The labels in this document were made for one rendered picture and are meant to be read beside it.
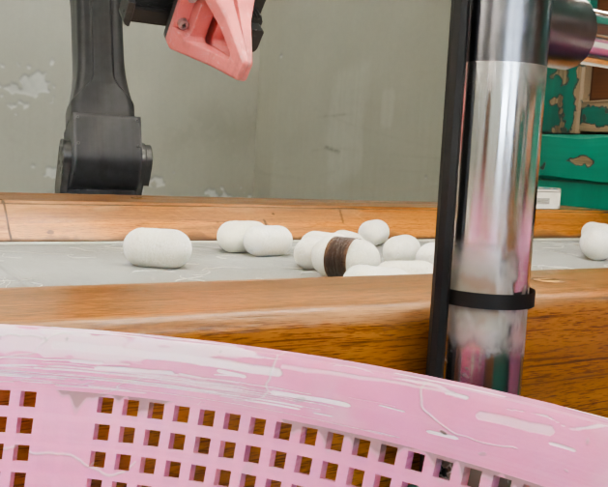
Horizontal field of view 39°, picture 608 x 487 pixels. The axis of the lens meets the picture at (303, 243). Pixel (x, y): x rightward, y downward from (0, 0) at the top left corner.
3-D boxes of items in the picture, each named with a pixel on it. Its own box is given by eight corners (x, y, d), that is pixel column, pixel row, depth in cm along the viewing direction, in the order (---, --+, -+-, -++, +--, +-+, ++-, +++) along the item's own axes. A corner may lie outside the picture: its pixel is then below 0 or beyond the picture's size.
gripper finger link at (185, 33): (330, 36, 55) (278, -43, 60) (228, 21, 51) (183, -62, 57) (291, 119, 59) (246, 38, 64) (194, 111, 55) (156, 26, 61)
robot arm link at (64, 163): (153, 143, 87) (140, 143, 92) (64, 138, 84) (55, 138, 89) (151, 206, 88) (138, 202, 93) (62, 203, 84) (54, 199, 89)
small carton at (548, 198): (487, 204, 84) (488, 183, 84) (513, 204, 86) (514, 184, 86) (533, 209, 79) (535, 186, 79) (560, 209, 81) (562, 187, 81)
